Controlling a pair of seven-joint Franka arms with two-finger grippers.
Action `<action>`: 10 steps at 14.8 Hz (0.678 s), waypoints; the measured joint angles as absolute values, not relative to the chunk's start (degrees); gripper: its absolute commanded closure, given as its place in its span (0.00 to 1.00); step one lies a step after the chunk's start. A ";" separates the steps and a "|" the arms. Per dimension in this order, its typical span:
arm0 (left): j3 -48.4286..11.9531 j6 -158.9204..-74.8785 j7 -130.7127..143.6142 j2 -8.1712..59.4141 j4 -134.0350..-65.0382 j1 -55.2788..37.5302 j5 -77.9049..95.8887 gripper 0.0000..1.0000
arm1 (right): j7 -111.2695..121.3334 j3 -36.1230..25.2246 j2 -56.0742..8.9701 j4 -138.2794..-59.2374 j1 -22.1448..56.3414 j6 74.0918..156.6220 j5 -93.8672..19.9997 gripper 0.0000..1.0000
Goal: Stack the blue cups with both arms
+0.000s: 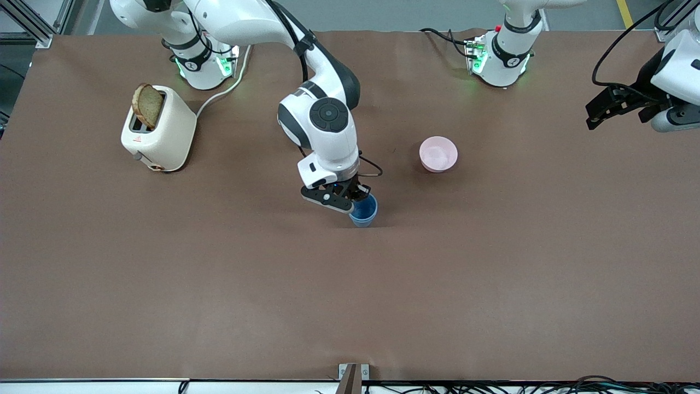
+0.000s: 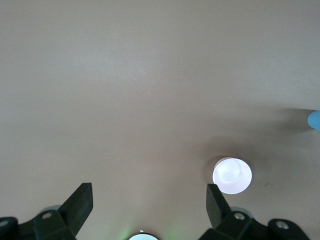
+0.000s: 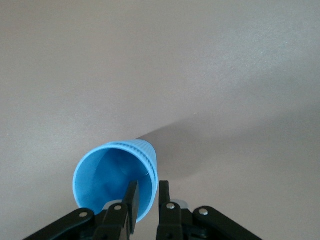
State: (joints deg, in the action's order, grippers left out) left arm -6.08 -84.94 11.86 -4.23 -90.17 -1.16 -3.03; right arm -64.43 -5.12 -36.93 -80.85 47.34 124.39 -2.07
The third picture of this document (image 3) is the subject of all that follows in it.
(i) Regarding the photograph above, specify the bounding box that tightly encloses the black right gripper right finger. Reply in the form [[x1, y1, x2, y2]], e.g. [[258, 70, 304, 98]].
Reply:
[[155, 180, 263, 240]]

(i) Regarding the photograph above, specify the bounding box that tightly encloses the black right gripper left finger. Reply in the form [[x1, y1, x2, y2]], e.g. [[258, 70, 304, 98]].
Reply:
[[22, 180, 139, 240]]

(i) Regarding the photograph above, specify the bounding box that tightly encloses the brown table cover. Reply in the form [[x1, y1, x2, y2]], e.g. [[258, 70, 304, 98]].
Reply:
[[0, 0, 320, 240]]

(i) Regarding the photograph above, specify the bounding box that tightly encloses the blue ribbed plastic cup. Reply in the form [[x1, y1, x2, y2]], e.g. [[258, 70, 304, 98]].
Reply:
[[117, 138, 159, 183], [72, 141, 155, 223]]

